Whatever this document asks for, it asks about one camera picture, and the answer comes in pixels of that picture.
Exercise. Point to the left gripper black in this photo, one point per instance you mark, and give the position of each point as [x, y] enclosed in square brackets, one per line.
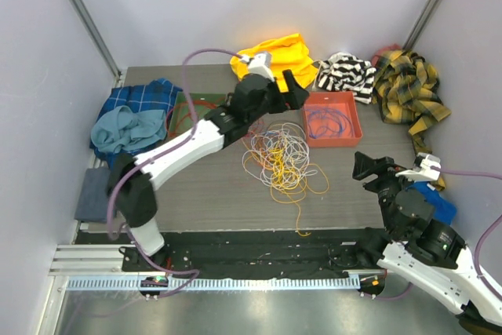
[296, 96]

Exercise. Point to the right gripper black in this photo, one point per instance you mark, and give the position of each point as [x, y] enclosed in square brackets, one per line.
[364, 165]

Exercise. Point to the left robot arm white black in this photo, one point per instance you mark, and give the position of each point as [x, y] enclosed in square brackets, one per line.
[135, 179]

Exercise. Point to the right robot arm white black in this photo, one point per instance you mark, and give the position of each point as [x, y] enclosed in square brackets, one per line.
[424, 251]

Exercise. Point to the orange-red plastic tray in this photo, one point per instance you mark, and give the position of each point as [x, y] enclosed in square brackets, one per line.
[331, 120]

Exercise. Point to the black white striped cloth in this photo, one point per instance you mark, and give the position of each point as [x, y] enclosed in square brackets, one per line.
[345, 72]

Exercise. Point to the yellow black plaid cloth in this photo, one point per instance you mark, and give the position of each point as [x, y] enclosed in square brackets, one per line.
[406, 92]

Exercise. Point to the bright blue cloth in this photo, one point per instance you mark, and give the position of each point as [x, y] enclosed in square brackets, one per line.
[445, 211]

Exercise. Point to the pink cloth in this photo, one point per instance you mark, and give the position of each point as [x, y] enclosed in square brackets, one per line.
[380, 52]

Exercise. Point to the green plastic tray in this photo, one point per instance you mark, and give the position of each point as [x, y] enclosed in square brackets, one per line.
[179, 119]

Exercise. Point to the blue plaid cloth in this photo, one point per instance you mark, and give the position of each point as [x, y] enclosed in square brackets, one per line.
[159, 94]

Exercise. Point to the light blue cloth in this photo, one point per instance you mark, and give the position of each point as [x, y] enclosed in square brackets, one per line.
[121, 129]

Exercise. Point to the grey folded cloth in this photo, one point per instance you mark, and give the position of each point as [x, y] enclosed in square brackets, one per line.
[93, 199]

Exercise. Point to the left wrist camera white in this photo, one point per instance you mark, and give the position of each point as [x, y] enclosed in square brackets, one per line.
[260, 64]

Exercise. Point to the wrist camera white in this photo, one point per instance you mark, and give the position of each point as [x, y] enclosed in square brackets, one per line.
[260, 64]
[426, 168]

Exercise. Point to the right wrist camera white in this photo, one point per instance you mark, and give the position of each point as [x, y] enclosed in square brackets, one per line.
[426, 168]

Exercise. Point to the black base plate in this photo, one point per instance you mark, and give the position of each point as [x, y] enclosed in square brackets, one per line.
[263, 255]

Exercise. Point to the white slotted cable duct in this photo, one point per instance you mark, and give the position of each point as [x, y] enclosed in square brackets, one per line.
[159, 283]

